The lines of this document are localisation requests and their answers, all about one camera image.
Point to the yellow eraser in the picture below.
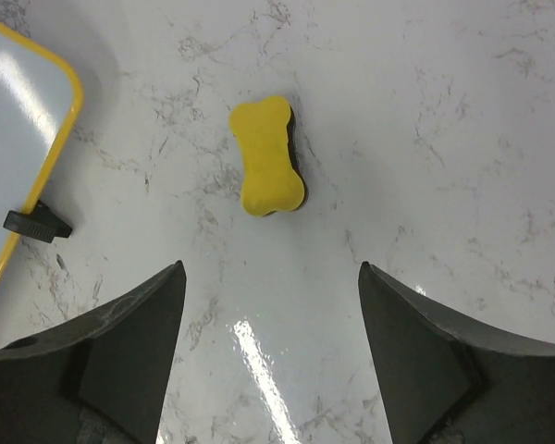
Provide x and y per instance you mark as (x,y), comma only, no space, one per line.
(272,181)

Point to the yellow framed whiteboard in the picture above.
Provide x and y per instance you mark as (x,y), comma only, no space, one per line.
(41,97)

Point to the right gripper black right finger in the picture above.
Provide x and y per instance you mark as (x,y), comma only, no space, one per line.
(445,377)

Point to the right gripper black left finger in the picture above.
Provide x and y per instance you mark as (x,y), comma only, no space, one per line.
(100,377)

